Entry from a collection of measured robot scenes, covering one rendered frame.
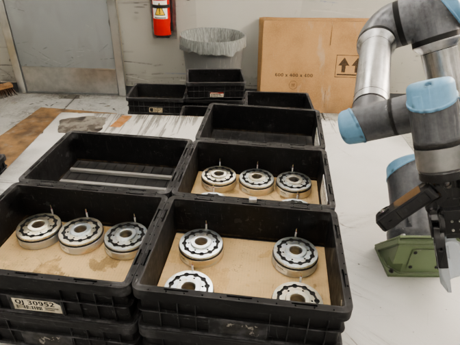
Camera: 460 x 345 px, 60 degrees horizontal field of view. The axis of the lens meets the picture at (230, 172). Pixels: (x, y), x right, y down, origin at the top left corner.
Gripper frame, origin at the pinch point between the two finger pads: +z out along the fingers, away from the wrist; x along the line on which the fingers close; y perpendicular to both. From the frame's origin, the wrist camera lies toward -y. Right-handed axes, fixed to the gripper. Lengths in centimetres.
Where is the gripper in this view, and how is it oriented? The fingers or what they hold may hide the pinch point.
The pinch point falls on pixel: (442, 277)
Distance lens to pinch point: 84.5
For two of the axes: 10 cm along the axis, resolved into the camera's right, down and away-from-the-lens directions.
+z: 2.2, 9.6, 1.7
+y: 9.0, -1.3, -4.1
